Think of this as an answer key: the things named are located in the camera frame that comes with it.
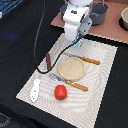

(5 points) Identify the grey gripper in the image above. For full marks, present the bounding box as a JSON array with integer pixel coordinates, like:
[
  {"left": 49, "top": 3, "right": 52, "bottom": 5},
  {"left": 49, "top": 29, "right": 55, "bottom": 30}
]
[{"left": 78, "top": 16, "right": 92, "bottom": 40}]

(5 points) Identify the knife with orange handle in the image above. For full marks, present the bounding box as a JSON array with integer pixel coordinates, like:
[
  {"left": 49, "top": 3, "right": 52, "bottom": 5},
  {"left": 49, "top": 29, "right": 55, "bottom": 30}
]
[{"left": 64, "top": 53, "right": 100, "bottom": 65}]

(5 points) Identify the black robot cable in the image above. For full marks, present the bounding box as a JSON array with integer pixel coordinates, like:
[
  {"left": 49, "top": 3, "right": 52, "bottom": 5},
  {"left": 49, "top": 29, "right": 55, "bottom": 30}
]
[{"left": 33, "top": 0, "right": 83, "bottom": 75}]

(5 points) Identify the beige woven placemat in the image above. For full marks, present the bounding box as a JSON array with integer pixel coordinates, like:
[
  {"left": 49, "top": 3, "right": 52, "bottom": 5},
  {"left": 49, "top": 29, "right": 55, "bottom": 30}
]
[{"left": 17, "top": 39, "right": 117, "bottom": 128}]

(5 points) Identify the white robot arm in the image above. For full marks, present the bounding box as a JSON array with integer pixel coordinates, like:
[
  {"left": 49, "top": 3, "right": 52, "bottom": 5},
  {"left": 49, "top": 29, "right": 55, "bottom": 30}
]
[{"left": 63, "top": 0, "right": 93, "bottom": 41}]

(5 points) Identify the red tomato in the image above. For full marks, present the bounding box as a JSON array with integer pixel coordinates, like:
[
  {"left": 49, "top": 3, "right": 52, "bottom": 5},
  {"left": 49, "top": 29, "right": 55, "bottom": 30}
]
[{"left": 54, "top": 85, "right": 67, "bottom": 100}]

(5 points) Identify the small grey pot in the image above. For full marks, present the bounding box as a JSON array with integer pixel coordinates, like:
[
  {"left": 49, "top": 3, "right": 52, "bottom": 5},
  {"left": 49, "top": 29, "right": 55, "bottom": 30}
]
[{"left": 60, "top": 4, "right": 67, "bottom": 18}]

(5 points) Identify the light blue milk carton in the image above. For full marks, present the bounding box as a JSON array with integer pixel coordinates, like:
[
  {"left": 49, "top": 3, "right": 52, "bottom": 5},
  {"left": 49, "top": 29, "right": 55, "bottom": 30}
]
[{"left": 72, "top": 38, "right": 83, "bottom": 49}]

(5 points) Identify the brown stove board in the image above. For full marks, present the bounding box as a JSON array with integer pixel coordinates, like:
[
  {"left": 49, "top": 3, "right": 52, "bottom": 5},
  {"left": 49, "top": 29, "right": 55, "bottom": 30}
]
[{"left": 50, "top": 0, "right": 128, "bottom": 45}]

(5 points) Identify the round tan plate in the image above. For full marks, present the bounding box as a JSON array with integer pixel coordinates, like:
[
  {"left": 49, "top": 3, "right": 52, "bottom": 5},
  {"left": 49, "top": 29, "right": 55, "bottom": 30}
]
[{"left": 58, "top": 57, "right": 86, "bottom": 80}]

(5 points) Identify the fork with orange handle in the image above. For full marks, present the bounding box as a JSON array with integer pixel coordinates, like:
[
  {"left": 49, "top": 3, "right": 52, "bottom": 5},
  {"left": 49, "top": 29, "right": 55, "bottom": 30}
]
[{"left": 48, "top": 73, "right": 88, "bottom": 91}]

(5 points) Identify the blue basket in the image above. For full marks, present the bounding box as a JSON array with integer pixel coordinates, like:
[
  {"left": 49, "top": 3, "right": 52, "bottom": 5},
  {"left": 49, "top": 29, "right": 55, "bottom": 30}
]
[{"left": 0, "top": 0, "right": 23, "bottom": 15}]

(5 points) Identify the small white salt shaker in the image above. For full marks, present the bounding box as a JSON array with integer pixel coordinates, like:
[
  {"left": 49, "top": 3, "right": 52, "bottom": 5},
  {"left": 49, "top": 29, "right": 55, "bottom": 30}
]
[{"left": 30, "top": 79, "right": 40, "bottom": 102}]

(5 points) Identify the brown sausage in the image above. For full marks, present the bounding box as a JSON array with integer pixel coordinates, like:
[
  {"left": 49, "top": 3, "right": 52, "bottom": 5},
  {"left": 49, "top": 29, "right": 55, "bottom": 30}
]
[{"left": 46, "top": 53, "right": 52, "bottom": 70}]

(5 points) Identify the large grey pot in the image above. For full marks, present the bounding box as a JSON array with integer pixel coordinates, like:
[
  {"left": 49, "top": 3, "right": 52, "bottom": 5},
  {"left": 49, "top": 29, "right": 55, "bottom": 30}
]
[{"left": 90, "top": 3, "right": 108, "bottom": 26}]

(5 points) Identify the beige bowl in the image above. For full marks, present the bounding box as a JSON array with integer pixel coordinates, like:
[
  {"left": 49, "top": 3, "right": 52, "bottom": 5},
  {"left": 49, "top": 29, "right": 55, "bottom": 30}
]
[{"left": 121, "top": 7, "right": 128, "bottom": 30}]

